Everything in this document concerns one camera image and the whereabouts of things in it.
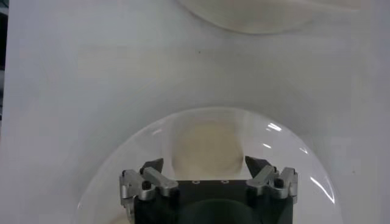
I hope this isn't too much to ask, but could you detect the cream electric cooking pot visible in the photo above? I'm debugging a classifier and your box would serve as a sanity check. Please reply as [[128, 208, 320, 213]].
[[176, 0, 362, 35]]

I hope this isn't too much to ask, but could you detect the large white round plate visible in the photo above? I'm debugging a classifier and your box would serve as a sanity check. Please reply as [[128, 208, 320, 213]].
[[73, 106, 344, 224]]

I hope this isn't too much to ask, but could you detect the white steamed baozi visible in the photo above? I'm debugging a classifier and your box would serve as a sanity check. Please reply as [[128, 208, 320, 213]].
[[171, 120, 244, 181]]

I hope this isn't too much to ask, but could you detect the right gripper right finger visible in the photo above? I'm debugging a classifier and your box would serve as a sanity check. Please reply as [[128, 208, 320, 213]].
[[244, 155, 299, 202]]

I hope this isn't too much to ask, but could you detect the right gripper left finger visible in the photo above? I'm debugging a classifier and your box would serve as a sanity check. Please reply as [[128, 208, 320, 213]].
[[119, 157, 180, 214]]

